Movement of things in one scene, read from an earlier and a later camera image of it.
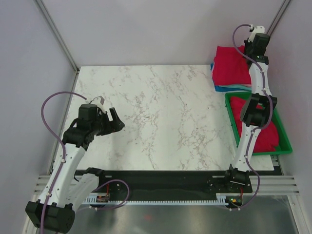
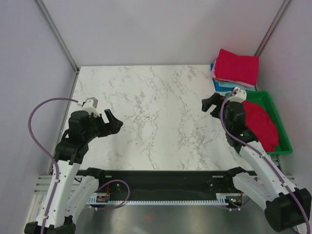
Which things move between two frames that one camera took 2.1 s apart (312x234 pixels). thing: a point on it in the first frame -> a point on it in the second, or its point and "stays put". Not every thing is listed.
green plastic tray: (284, 146) stays put
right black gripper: (246, 44) -> (215, 99)
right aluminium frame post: (278, 17) stays put
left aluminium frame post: (60, 38) stays put
